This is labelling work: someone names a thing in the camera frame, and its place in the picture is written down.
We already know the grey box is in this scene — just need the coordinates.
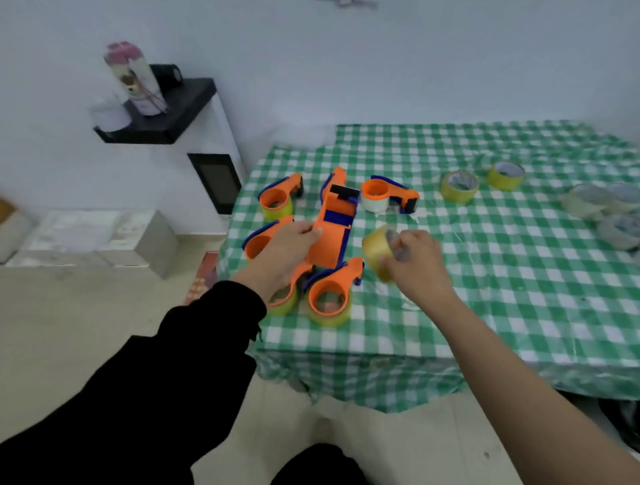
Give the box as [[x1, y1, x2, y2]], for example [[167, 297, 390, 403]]
[[4, 210, 123, 268], [95, 209, 180, 279]]

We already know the person's leg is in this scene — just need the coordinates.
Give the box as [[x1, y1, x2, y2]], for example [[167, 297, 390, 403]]
[[270, 443, 372, 485]]

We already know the brown-topped box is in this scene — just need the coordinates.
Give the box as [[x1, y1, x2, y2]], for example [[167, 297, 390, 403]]
[[0, 197, 37, 264]]

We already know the person's left forearm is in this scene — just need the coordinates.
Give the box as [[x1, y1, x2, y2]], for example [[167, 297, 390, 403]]
[[0, 280, 268, 485]]

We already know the orange dispenser with yellow tape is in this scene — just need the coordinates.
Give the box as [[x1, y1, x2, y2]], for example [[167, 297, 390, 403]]
[[301, 257, 365, 328], [242, 216, 296, 261], [257, 173, 305, 223], [267, 262, 315, 316]]

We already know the white cabinet with black panel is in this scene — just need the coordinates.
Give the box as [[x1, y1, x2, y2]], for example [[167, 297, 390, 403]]
[[134, 94, 248, 236]]

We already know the orange dispenser with white tape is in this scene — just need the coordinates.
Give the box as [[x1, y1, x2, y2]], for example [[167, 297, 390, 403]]
[[360, 175, 420, 215]]

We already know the yellow tape roll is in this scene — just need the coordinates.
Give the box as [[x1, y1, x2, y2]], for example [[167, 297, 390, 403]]
[[439, 170, 480, 205], [361, 225, 412, 284], [486, 160, 526, 192]]

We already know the red patterned mat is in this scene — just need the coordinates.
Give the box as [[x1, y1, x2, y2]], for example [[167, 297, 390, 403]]
[[183, 250, 221, 306]]

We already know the black wall shelf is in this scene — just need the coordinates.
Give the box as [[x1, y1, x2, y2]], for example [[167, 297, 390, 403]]
[[93, 77, 218, 146]]

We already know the person's left hand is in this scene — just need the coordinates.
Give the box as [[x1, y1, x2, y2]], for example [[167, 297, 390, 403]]
[[234, 220, 324, 301]]

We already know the white container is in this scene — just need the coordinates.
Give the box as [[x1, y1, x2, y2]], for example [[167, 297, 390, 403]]
[[89, 98, 133, 133]]

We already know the person's right forearm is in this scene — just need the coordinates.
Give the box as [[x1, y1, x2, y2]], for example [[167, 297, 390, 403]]
[[429, 295, 640, 485]]

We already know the green checked tablecloth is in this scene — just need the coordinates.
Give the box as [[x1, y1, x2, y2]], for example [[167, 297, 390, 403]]
[[216, 120, 640, 414]]

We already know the black cup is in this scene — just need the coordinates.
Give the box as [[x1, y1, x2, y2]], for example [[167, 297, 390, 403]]
[[149, 63, 184, 93]]

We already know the person's right hand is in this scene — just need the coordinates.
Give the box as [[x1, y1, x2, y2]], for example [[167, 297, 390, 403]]
[[381, 229, 461, 311]]

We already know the white pink-capped spray can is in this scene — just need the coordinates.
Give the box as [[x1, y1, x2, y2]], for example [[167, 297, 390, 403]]
[[103, 41, 169, 117]]

